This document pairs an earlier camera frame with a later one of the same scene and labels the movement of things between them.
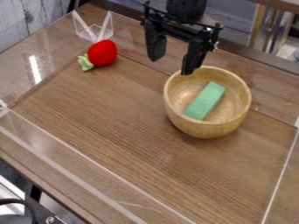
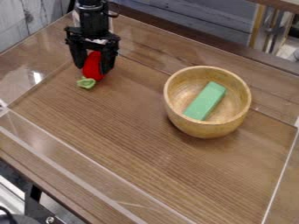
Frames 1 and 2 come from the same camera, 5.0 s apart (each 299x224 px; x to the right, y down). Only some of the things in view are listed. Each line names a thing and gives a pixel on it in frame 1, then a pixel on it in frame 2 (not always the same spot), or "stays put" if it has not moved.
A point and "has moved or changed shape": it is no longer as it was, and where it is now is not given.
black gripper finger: [156, 40] to [80, 54]
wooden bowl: [207, 101] stays put
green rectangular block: [206, 101] stays put
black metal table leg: [35, 193] stays put
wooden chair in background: [271, 29] stays put
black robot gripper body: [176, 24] to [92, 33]
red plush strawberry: [100, 55] has moved or changed shape
